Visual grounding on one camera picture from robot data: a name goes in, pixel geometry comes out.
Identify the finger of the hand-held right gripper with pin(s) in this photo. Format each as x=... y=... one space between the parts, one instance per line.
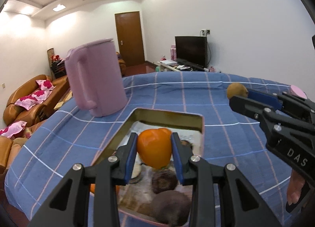
x=246 y=105
x=263 y=97

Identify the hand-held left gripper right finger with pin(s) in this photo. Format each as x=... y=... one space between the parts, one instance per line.
x=178 y=158

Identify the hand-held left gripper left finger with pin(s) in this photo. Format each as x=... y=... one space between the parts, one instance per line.
x=130 y=158

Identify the brown striped fruit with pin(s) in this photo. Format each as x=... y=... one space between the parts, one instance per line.
x=185 y=143

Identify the olive brown small fruit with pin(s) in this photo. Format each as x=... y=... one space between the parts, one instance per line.
x=236 y=90

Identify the orange bell pepper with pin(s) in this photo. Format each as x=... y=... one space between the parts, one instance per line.
x=155 y=145

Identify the dark brown round fruit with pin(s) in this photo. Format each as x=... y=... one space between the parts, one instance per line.
x=163 y=182

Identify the pink metal tin box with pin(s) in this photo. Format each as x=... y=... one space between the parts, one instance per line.
x=169 y=118

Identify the orange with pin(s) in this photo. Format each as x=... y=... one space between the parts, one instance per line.
x=92 y=188

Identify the large purple fruit with stem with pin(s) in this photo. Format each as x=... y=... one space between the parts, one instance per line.
x=169 y=207

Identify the person's right hand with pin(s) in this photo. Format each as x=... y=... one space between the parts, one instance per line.
x=294 y=187

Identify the pink cartoon mug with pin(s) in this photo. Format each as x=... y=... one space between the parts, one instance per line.
x=299 y=91

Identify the blue plaid tablecloth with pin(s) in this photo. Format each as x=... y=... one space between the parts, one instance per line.
x=196 y=99

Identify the small pink patterned box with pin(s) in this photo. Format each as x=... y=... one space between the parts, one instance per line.
x=212 y=69

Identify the black television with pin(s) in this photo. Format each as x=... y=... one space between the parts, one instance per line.
x=190 y=49

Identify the white tv stand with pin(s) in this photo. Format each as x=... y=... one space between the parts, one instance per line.
x=172 y=66

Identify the pink electric kettle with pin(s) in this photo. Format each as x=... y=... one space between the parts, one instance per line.
x=98 y=79

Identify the coffee table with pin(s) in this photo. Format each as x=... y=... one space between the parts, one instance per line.
x=65 y=99

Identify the flat white box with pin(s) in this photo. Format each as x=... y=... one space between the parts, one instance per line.
x=168 y=62

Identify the tall pink box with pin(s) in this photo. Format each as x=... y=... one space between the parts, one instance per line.
x=173 y=52

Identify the brown leather sofa with blanket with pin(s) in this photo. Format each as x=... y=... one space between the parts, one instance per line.
x=120 y=63

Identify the pink floral cushion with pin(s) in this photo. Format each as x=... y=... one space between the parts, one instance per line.
x=39 y=94
x=44 y=84
x=12 y=128
x=25 y=101

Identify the long brown leather sofa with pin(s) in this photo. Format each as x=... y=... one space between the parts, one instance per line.
x=27 y=113

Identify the dark shelf rack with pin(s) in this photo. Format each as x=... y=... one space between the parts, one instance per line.
x=57 y=68

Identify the brown wooden door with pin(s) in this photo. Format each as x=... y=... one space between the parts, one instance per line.
x=129 y=40

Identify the brown leather armchair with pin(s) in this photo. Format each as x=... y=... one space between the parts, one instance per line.
x=7 y=148

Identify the red plush toys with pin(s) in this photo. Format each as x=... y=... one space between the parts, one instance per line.
x=56 y=57

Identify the tall framed picture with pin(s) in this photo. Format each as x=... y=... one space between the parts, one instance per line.
x=50 y=52

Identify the square ceiling light panel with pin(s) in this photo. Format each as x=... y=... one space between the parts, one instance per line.
x=59 y=8

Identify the wall socket with plug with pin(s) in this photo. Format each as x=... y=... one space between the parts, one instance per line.
x=205 y=31

